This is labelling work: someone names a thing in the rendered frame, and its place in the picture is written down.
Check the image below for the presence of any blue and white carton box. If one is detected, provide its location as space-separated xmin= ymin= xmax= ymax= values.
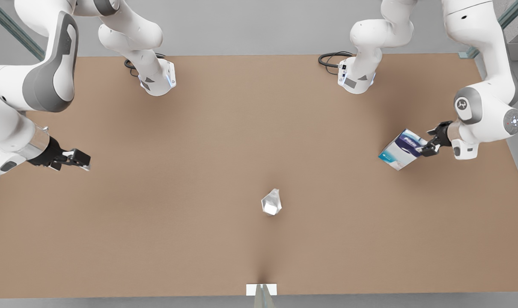
xmin=378 ymin=128 xmax=429 ymax=172

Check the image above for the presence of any small white crumpled packet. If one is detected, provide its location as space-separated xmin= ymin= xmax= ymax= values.
xmin=261 ymin=188 xmax=283 ymax=217

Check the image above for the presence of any black cable loop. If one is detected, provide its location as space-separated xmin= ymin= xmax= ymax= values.
xmin=124 ymin=53 xmax=167 ymax=78
xmin=318 ymin=51 xmax=355 ymax=76

